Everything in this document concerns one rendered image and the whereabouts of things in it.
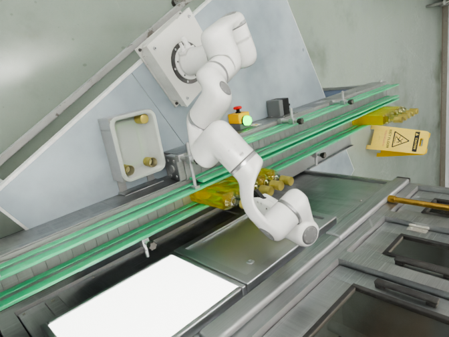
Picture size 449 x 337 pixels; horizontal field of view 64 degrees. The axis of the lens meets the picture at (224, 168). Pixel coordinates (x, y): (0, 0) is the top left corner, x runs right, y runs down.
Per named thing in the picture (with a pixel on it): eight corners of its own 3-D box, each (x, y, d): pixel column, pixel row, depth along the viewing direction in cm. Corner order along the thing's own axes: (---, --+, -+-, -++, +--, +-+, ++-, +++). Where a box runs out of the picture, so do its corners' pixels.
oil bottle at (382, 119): (351, 125, 216) (400, 126, 195) (351, 116, 214) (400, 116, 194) (356, 123, 219) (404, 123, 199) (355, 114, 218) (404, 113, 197)
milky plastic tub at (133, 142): (113, 180, 127) (125, 184, 121) (97, 118, 121) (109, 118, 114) (154, 166, 138) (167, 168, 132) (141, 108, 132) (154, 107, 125)
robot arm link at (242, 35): (214, 77, 125) (250, 71, 114) (198, 40, 118) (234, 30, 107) (230, 65, 130) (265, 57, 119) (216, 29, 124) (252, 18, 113)
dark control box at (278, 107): (267, 116, 181) (280, 116, 175) (265, 101, 179) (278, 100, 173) (277, 113, 186) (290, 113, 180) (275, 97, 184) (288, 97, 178)
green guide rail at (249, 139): (186, 161, 132) (199, 163, 126) (185, 158, 132) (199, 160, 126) (387, 85, 243) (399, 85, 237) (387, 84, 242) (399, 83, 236)
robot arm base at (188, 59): (164, 47, 127) (193, 39, 117) (186, 32, 134) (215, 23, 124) (185, 85, 135) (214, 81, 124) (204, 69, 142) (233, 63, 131)
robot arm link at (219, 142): (272, 132, 97) (243, 160, 108) (218, 76, 97) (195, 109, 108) (242, 160, 86) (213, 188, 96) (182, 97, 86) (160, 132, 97)
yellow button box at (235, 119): (228, 129, 164) (240, 130, 158) (226, 113, 162) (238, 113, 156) (239, 126, 168) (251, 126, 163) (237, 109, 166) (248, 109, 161)
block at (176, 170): (168, 180, 136) (179, 182, 131) (163, 156, 133) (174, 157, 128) (176, 176, 138) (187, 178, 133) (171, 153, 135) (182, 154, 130)
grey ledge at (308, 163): (231, 198, 165) (249, 202, 156) (228, 180, 162) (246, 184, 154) (337, 144, 225) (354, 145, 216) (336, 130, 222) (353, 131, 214)
